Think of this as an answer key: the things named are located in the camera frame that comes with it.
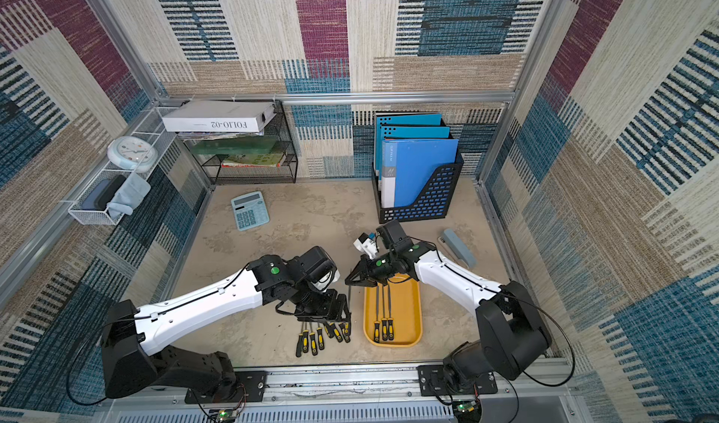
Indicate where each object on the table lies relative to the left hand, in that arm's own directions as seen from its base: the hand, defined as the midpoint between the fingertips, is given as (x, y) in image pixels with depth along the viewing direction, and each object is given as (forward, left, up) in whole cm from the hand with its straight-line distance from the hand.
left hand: (341, 319), depth 70 cm
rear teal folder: (+65, -20, +14) cm, 69 cm away
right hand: (+11, -1, -1) cm, 11 cm away
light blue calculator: (+45, +37, -11) cm, 59 cm away
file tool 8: (0, +2, -14) cm, 14 cm away
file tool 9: (-1, +11, -14) cm, 18 cm away
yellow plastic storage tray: (+7, -18, -14) cm, 24 cm away
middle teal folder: (+58, -22, +14) cm, 63 cm away
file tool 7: (-2, +6, -14) cm, 15 cm away
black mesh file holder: (+41, -31, -2) cm, 52 cm away
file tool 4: (-1, -1, -2) cm, 2 cm away
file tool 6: (-1, +9, -14) cm, 17 cm away
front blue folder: (+46, -21, +9) cm, 52 cm away
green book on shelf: (+53, +37, +14) cm, 66 cm away
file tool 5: (-2, +13, -14) cm, 19 cm away
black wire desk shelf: (+54, +34, +6) cm, 64 cm away
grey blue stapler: (+27, -39, -12) cm, 49 cm away
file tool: (+3, -10, -14) cm, 17 cm away
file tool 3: (+5, -14, -14) cm, 20 cm away
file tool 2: (+4, -12, -14) cm, 19 cm away
